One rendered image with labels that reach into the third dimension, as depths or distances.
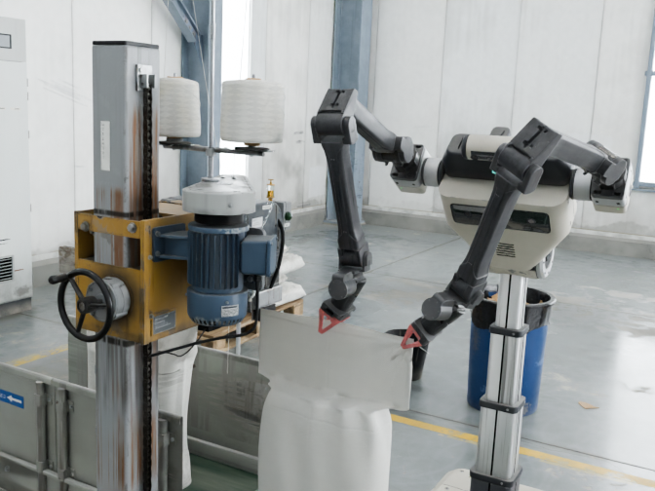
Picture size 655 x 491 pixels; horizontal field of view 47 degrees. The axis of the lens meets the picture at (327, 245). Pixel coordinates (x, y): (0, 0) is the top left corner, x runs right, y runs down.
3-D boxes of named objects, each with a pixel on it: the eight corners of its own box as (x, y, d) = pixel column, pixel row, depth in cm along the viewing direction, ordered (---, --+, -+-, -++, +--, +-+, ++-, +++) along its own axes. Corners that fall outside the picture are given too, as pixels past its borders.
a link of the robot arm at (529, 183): (548, 165, 166) (512, 139, 172) (531, 170, 163) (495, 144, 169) (485, 305, 193) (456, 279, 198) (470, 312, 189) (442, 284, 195)
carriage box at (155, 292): (226, 318, 215) (228, 208, 209) (143, 347, 186) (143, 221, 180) (160, 303, 226) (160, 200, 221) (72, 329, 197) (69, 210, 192)
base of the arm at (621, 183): (598, 158, 210) (590, 197, 206) (595, 144, 203) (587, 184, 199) (631, 161, 205) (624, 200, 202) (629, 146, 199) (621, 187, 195)
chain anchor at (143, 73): (158, 92, 185) (159, 65, 184) (144, 91, 180) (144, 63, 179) (149, 91, 186) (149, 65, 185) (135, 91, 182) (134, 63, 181)
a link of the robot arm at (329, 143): (356, 112, 188) (318, 112, 193) (346, 121, 183) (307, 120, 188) (377, 261, 207) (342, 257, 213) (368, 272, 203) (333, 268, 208)
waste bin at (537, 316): (555, 398, 444) (565, 291, 433) (532, 429, 400) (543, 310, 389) (476, 381, 467) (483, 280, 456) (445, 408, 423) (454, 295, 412)
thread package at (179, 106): (211, 139, 211) (212, 78, 208) (177, 139, 199) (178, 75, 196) (171, 136, 218) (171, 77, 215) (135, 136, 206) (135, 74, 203)
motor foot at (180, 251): (211, 260, 192) (211, 226, 191) (181, 267, 182) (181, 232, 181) (182, 255, 197) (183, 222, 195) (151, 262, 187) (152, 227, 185)
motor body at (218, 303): (258, 319, 194) (261, 223, 190) (222, 333, 181) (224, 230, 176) (211, 309, 201) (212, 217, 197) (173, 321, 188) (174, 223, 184)
